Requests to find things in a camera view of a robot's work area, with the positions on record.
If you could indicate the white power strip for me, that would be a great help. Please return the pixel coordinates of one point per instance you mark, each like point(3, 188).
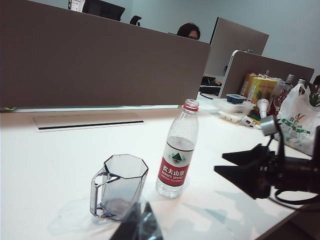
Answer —
point(250, 122)

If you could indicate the long brown desk partition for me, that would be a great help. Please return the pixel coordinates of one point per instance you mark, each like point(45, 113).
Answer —
point(100, 62)

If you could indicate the green flat packet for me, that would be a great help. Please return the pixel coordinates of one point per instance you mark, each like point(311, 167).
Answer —
point(7, 109)

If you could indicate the white-framed brown partition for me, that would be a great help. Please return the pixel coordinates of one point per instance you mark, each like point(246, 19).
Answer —
point(262, 65)

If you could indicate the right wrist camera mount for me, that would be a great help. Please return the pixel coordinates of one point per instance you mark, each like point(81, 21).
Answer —
point(267, 126)

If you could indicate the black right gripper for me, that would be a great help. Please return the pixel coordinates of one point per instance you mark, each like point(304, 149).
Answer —
point(295, 172)

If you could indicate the black chair headrest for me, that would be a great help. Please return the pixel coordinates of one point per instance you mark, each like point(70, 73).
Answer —
point(135, 20)

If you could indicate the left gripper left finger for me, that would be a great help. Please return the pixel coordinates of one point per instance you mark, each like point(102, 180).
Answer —
point(131, 225)

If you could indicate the silver-capped glass bottle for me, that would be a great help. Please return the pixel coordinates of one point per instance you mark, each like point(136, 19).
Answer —
point(301, 81)
point(290, 78)

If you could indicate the dark-haired person head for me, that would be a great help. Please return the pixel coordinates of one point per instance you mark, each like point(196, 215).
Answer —
point(188, 31)

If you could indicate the black office chair back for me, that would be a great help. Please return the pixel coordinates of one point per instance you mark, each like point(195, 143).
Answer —
point(103, 10)

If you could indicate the blue ice cube tray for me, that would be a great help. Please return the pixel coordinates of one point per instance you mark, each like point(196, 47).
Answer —
point(236, 98)

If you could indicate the tall brown partition panel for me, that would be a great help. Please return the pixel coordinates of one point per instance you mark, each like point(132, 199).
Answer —
point(237, 42)

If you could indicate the clear plastic food container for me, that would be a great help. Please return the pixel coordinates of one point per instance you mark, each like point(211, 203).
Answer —
point(232, 107)

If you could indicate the white moulded tray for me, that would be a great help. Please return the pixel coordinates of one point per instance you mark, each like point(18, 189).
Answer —
point(230, 116)

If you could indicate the red liquid glass bottle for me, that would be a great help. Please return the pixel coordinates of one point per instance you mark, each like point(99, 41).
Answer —
point(279, 100)

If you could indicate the yellow pineapple carton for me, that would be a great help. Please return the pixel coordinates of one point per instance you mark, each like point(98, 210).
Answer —
point(263, 91)

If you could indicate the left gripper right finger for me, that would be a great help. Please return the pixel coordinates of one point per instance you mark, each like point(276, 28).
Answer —
point(150, 225)

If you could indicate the orange carton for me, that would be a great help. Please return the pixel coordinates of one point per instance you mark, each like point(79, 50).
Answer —
point(246, 83)

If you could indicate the white green-printed plastic bag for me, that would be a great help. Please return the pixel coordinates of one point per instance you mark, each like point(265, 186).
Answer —
point(297, 120)

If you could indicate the clear faceted plastic mug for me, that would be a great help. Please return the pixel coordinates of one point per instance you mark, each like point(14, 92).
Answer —
point(120, 185)

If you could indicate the clear mineral water bottle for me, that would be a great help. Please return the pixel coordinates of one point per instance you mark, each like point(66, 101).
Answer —
point(175, 162)

